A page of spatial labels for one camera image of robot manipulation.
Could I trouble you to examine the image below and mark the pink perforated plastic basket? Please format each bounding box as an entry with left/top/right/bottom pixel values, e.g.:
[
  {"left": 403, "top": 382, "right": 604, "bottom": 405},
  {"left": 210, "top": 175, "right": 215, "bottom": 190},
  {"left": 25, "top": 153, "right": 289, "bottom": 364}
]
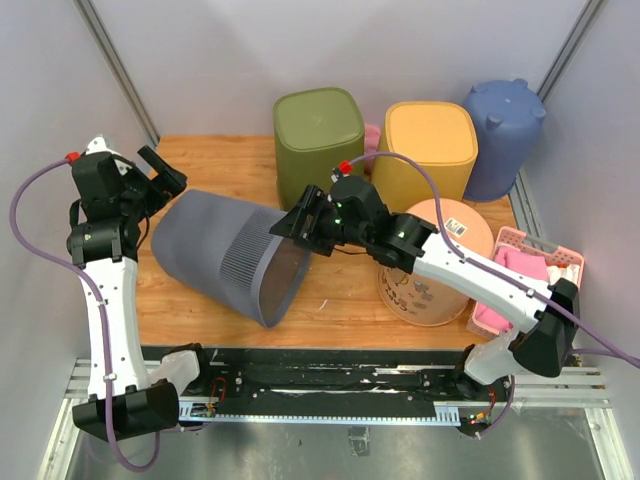
[{"left": 467, "top": 226, "right": 584, "bottom": 339}]

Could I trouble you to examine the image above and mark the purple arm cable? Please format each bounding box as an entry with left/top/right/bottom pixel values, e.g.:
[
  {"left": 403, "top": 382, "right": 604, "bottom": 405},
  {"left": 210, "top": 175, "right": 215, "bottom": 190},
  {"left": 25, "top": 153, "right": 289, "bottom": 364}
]
[
  {"left": 8, "top": 158, "right": 214, "bottom": 473},
  {"left": 349, "top": 151, "right": 640, "bottom": 441}
]

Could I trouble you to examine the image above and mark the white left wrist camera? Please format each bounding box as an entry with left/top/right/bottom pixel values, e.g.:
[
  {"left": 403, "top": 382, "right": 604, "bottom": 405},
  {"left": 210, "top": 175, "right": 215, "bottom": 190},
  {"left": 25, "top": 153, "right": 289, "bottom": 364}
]
[{"left": 65, "top": 135, "right": 135, "bottom": 176}]

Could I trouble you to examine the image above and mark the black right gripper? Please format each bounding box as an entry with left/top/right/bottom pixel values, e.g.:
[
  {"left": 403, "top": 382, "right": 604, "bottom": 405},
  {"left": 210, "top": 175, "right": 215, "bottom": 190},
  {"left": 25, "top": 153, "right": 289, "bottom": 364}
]
[{"left": 270, "top": 184, "right": 370, "bottom": 256}]

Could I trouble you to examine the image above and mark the pink folded shirt on table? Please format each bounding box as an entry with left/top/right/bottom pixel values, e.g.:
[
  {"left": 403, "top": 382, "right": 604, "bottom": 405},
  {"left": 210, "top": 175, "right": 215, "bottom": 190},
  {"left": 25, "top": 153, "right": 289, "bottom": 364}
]
[{"left": 364, "top": 124, "right": 381, "bottom": 174}]

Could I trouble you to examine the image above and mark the orange plastic bin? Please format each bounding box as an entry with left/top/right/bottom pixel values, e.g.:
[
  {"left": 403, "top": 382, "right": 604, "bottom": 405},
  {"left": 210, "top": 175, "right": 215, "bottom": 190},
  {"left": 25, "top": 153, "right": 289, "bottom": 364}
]
[{"left": 378, "top": 199, "right": 494, "bottom": 326}]

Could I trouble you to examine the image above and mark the blue plastic bucket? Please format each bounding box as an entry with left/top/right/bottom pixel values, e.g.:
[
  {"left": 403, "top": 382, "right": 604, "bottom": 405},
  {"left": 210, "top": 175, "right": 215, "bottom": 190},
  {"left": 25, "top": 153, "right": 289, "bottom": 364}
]
[{"left": 463, "top": 78, "right": 546, "bottom": 202}]

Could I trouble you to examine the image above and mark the green ribbed plastic bin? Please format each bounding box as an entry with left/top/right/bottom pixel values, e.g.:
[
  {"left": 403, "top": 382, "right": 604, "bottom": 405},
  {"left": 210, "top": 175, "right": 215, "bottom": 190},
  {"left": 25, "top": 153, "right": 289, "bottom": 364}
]
[{"left": 273, "top": 87, "right": 365, "bottom": 210}]

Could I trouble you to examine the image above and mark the white cloth in basket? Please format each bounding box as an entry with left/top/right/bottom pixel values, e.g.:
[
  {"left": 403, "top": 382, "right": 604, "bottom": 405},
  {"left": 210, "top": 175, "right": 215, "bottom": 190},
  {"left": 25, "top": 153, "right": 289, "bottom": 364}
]
[{"left": 547, "top": 264, "right": 581, "bottom": 287}]

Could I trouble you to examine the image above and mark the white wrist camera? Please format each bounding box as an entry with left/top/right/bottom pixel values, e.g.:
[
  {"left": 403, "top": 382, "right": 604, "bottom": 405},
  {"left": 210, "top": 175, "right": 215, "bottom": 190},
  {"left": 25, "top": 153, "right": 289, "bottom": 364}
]
[
  {"left": 331, "top": 161, "right": 353, "bottom": 183},
  {"left": 65, "top": 135, "right": 135, "bottom": 176}
]

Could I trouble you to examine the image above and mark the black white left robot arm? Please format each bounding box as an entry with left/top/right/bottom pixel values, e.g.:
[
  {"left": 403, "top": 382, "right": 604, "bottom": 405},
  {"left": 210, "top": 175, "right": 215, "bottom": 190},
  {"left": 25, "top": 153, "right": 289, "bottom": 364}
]
[{"left": 67, "top": 136, "right": 214, "bottom": 441}]

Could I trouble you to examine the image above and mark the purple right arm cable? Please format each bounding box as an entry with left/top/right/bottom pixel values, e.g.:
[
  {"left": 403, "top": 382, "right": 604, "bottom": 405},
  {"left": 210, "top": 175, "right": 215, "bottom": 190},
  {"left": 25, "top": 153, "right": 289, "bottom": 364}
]
[{"left": 349, "top": 151, "right": 640, "bottom": 441}]

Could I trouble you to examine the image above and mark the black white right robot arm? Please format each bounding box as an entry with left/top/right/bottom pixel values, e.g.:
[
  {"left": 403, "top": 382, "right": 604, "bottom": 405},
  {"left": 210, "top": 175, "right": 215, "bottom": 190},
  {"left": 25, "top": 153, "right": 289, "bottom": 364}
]
[{"left": 270, "top": 176, "right": 579, "bottom": 400}]

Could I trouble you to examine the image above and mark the grey ribbed plastic bin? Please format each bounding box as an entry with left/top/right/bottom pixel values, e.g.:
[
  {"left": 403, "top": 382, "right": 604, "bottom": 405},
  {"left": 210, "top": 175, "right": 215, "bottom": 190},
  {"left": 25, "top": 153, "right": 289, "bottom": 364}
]
[{"left": 151, "top": 189, "right": 311, "bottom": 328}]

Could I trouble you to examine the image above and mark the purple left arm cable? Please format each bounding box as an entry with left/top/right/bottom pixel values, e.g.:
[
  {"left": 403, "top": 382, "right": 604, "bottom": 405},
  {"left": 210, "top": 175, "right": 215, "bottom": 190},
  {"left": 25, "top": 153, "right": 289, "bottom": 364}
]
[{"left": 8, "top": 158, "right": 214, "bottom": 473}]

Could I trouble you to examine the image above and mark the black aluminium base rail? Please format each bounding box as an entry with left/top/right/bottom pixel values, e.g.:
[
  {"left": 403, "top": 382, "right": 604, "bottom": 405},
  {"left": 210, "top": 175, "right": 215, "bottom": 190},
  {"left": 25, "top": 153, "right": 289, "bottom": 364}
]
[{"left": 64, "top": 344, "right": 606, "bottom": 429}]

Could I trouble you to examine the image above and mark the pink folded cloth in basket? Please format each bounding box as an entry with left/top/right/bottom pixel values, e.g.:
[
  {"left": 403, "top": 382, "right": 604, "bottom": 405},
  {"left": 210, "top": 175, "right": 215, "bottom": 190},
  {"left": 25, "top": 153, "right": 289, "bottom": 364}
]
[{"left": 475, "top": 246, "right": 548, "bottom": 334}]

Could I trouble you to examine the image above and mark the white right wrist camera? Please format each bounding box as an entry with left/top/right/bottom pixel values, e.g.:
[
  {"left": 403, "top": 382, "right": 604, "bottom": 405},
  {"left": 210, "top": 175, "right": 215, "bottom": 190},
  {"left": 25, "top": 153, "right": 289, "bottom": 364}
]
[{"left": 331, "top": 161, "right": 353, "bottom": 183}]

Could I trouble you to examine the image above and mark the yellow ribbed plastic bin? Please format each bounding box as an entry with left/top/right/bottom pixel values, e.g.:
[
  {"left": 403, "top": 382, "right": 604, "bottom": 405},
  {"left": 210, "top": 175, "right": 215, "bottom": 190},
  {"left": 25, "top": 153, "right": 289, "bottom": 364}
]
[{"left": 371, "top": 101, "right": 478, "bottom": 212}]

